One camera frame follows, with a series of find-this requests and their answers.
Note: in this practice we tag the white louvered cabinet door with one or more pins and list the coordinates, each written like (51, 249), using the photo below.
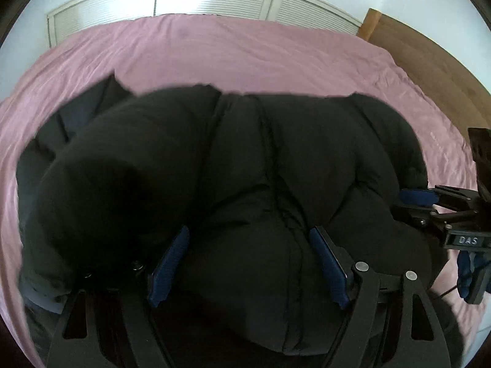
(103, 11)
(318, 13)
(214, 0)

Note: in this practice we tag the person's right hand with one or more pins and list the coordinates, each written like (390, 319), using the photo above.
(468, 272)

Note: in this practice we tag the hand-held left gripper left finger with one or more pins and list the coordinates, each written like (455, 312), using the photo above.
(168, 268)

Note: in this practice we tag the pink bed cover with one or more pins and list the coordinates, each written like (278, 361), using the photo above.
(238, 50)

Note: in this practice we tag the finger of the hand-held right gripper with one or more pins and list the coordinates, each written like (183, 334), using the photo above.
(414, 214)
(418, 196)

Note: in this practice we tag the black puffer jacket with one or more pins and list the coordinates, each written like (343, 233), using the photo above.
(238, 184)

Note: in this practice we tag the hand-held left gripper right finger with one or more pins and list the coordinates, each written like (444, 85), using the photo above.
(326, 264)

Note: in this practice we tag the wooden headboard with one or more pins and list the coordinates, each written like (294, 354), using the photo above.
(433, 57)

